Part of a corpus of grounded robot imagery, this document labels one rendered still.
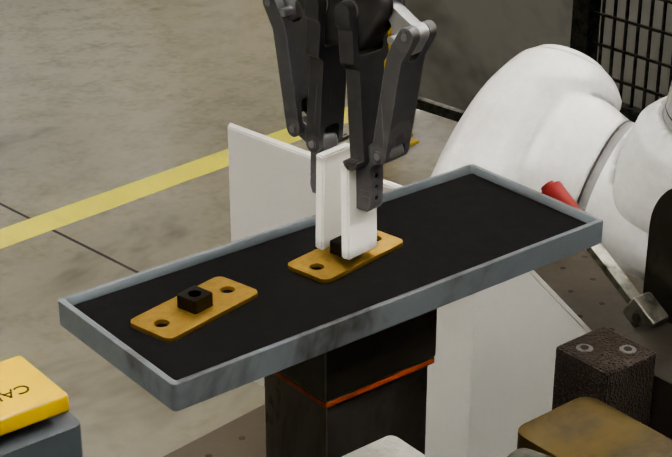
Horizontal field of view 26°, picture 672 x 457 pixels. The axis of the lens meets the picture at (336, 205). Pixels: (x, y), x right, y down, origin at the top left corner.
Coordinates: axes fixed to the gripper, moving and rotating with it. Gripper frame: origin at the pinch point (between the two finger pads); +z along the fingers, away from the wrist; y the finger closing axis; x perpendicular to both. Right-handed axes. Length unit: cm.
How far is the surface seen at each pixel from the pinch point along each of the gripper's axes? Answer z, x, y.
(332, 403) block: 11.7, 5.9, -4.0
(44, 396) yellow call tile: 4.2, 25.3, 0.7
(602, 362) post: 10.2, -8.6, -15.7
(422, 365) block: 11.7, -2.1, -5.3
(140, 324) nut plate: 3.9, 16.3, 2.7
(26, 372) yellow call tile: 4.2, 24.4, 3.7
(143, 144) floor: 120, -195, 254
